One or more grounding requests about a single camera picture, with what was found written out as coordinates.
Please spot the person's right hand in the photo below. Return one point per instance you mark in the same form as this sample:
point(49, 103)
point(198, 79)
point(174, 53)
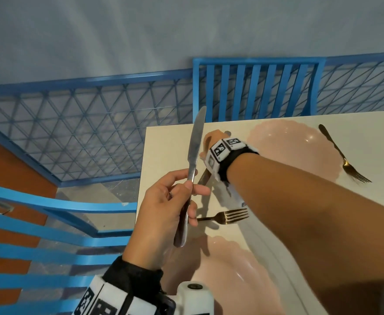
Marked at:
point(211, 141)

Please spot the person's left hand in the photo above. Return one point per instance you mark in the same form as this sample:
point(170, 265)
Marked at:
point(155, 219)

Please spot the person's left thumb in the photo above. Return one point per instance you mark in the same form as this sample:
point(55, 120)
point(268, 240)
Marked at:
point(180, 193)

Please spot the dark metal utensil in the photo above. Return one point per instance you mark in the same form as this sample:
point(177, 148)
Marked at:
point(205, 177)

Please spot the silver table knife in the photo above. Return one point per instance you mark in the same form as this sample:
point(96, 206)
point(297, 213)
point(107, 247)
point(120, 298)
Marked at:
point(193, 150)

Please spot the person's right forearm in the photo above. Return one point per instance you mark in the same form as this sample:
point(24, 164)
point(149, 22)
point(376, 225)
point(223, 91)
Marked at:
point(293, 206)

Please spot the gold fork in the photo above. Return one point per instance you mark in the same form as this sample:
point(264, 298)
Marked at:
point(346, 162)
point(228, 216)

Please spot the white marker right wrist band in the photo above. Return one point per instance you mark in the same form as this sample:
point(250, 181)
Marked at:
point(223, 154)

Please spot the pink scalloped plate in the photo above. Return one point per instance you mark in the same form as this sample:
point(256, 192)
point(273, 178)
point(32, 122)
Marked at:
point(234, 278)
point(297, 147)

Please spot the black white left wrist band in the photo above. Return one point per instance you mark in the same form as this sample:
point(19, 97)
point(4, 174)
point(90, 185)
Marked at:
point(126, 285)

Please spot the blue mesh railing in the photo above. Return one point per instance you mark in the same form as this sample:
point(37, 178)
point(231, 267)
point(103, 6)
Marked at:
point(80, 127)

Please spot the blue slatted chair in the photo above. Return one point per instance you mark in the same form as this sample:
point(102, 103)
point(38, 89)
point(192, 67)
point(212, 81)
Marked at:
point(47, 232)
point(254, 88)

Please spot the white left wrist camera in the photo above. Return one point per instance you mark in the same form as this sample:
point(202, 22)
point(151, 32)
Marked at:
point(195, 298)

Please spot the small grey wall fixture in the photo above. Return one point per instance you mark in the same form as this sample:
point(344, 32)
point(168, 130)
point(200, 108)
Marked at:
point(2, 206)

